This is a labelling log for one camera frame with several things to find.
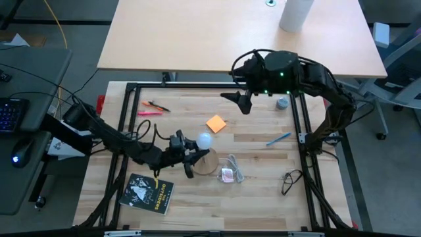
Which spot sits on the white paper towel roll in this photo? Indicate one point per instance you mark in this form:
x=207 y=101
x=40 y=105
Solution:
x=294 y=16

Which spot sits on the black backlit keyboard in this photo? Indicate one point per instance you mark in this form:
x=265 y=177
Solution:
x=11 y=115

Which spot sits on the orange sticky note pad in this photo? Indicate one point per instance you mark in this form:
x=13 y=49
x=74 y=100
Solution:
x=216 y=124

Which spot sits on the grey office chair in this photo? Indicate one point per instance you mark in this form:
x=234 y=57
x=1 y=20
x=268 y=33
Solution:
x=404 y=92

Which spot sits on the dark grey desk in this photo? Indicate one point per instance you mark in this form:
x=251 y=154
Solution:
x=33 y=72

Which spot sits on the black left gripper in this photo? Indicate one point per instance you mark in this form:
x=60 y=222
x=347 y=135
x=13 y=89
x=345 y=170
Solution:
x=177 y=148

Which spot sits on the white round lightbulb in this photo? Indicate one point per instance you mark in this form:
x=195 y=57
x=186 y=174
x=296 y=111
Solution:
x=204 y=140

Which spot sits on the small white box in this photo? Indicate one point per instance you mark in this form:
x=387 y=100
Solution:
x=381 y=34

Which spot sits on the black paperback book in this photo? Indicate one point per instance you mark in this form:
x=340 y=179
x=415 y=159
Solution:
x=146 y=194

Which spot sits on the black eyeglasses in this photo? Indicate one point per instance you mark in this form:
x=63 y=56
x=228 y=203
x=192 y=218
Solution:
x=287 y=182

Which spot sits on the blue pen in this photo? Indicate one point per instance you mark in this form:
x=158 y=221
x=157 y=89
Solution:
x=278 y=139

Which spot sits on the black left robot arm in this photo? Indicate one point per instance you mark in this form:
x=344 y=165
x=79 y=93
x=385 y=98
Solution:
x=108 y=135

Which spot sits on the black computer mouse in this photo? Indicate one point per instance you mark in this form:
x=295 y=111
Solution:
x=21 y=153

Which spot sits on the red clamp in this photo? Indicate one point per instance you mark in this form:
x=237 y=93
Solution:
x=100 y=103

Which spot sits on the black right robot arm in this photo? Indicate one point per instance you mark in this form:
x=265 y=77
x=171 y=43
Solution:
x=329 y=89

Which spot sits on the light wooden desk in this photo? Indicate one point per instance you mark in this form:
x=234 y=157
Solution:
x=204 y=36

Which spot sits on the white printed papers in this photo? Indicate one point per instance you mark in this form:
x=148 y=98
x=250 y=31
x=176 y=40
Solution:
x=62 y=148

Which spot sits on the pink highlighter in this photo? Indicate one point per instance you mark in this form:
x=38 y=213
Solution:
x=149 y=113

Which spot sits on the black aluminium table frame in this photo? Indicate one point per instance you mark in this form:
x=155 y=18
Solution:
x=184 y=86

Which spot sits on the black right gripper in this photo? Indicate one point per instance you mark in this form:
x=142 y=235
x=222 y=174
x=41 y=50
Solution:
x=251 y=75

